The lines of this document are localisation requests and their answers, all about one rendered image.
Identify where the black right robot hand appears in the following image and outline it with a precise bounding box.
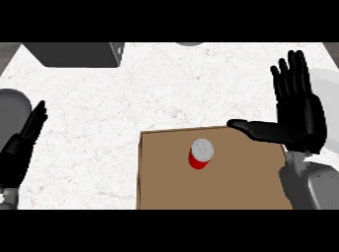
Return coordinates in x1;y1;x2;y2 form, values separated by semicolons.
225;49;329;156

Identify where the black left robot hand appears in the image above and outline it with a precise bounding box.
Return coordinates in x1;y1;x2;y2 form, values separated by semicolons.
0;99;49;192

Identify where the red can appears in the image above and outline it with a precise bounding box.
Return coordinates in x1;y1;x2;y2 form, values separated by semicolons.
188;138;215;170

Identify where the brown tray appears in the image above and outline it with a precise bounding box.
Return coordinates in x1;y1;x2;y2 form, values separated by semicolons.
135;125;295;211

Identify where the dark grey appliance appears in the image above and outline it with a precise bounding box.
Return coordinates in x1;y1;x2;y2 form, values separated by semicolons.
23;42;128;69

